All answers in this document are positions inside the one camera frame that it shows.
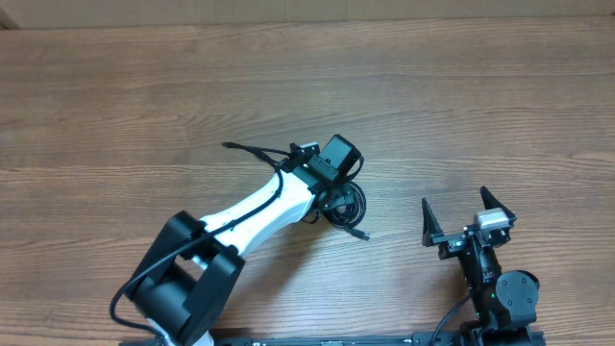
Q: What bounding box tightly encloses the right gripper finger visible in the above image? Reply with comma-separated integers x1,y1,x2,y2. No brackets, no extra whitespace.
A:
480,185,517,224
421,198,444,247

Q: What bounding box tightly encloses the black usb cable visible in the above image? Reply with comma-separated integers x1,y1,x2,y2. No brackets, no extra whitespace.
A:
307,156,372,242

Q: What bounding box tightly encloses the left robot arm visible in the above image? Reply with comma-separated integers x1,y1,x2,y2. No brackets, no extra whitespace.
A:
110,135,370,345

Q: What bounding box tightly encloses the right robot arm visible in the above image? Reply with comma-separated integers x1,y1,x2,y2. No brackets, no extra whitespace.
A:
422,186,547,346

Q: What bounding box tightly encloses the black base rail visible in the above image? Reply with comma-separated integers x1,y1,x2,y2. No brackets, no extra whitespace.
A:
213,332,469,346

